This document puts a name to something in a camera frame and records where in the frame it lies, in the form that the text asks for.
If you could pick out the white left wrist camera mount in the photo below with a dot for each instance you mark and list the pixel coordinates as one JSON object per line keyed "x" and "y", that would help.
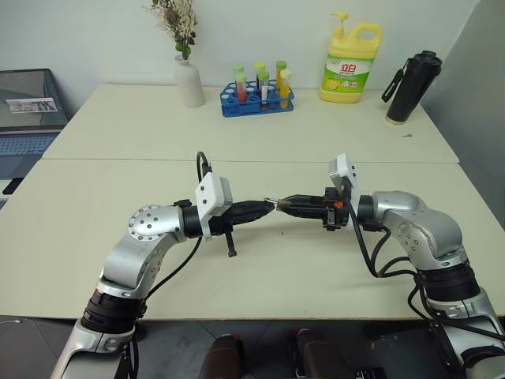
{"x": 211, "y": 193}

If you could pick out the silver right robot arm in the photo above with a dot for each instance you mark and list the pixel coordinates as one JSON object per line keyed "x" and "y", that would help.
{"x": 430, "y": 233}

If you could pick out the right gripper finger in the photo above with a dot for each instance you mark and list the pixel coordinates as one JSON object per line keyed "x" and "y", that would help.
{"x": 309, "y": 200}
{"x": 309, "y": 212}

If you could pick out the yellow dish soap pump bottle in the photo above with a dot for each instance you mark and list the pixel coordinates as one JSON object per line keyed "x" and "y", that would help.
{"x": 349, "y": 67}

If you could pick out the test tube with red liquid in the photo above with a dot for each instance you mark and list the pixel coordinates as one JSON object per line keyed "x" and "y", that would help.
{"x": 241, "y": 88}

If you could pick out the test tube with dark liquid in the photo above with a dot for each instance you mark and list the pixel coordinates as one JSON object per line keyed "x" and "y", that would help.
{"x": 259, "y": 69}

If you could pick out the black phone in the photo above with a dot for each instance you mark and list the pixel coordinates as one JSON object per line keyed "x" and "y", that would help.
{"x": 12, "y": 185}

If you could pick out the grey laptop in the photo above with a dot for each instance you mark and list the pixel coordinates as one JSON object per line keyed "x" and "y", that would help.
{"x": 27, "y": 130}

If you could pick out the test tube with white label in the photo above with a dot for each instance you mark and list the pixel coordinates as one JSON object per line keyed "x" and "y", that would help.
{"x": 263, "y": 91}

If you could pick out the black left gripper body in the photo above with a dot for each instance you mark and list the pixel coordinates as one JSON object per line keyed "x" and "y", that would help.
{"x": 221, "y": 223}

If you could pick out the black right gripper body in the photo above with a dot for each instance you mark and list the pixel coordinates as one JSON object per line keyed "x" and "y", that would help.
{"x": 333, "y": 211}

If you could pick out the dried flower bunch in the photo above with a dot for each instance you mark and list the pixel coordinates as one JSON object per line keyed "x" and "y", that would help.
{"x": 179, "y": 21}

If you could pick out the brass padlock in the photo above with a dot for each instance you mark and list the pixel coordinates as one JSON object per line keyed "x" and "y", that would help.
{"x": 282, "y": 205}

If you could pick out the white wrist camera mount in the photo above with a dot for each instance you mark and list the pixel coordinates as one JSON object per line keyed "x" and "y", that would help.
{"x": 211, "y": 193}
{"x": 353, "y": 175}

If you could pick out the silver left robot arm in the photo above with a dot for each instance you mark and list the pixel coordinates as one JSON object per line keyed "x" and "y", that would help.
{"x": 136, "y": 252}

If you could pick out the cream-capped test tube, yellow liquid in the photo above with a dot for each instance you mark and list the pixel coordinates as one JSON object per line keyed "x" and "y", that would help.
{"x": 285, "y": 88}

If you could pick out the white ceramic vase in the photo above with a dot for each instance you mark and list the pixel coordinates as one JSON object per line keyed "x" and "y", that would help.
{"x": 190, "y": 85}

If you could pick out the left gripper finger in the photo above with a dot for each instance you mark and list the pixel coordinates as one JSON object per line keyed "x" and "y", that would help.
{"x": 252, "y": 207}
{"x": 248, "y": 219}

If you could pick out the green-capped test tube, orange liquid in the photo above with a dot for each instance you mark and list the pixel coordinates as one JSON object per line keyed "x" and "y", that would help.
{"x": 280, "y": 73}

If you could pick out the blue test tube rack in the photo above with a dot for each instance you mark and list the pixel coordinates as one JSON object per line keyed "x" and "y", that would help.
{"x": 252, "y": 109}

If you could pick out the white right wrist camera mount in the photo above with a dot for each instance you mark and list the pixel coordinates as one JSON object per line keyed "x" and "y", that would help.
{"x": 353, "y": 175}

